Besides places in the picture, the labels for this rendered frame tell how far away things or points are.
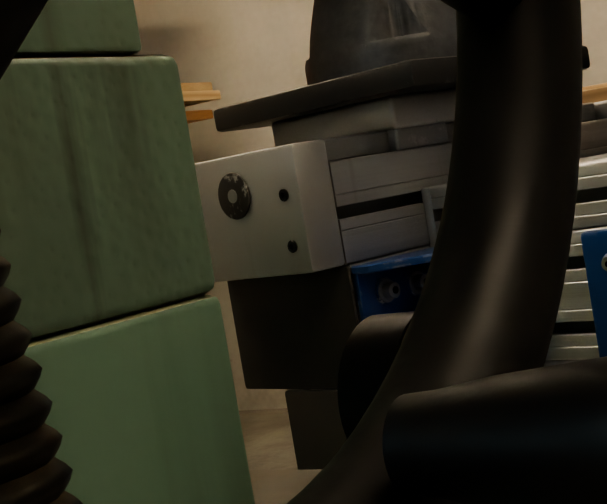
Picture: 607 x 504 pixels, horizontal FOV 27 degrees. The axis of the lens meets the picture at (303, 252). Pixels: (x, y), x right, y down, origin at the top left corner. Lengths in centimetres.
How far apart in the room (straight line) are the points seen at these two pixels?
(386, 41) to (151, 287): 56
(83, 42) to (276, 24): 371
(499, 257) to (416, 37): 73
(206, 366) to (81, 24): 13
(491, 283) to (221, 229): 68
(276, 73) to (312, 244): 328
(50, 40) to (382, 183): 52
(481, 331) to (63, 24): 23
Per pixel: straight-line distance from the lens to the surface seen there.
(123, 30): 45
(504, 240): 25
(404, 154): 94
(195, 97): 385
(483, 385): 20
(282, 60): 412
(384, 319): 47
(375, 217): 91
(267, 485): 55
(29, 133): 41
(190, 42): 433
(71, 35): 43
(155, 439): 44
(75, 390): 41
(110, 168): 43
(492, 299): 25
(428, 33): 98
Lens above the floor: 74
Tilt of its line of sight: 3 degrees down
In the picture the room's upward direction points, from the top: 10 degrees counter-clockwise
